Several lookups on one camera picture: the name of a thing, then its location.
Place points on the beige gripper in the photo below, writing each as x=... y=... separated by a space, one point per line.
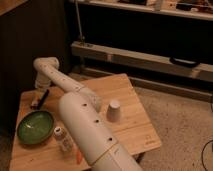
x=40 y=89

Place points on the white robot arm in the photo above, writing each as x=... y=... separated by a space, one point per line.
x=78 y=109

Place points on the green bowl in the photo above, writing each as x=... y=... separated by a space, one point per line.
x=35 y=127

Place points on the small white bottle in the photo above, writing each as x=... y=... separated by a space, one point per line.
x=63 y=139

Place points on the metal pole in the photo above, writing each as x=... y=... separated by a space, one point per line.
x=81 y=37

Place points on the orange carrot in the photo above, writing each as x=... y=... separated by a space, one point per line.
x=79 y=157

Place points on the white paper cup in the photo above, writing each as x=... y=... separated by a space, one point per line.
x=113 y=111

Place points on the wooden shelf beam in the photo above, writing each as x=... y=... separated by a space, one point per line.
x=140 y=60

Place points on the upper shelf with clutter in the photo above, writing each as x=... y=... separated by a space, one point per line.
x=195 y=9

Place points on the black handle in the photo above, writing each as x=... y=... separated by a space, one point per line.
x=184 y=64

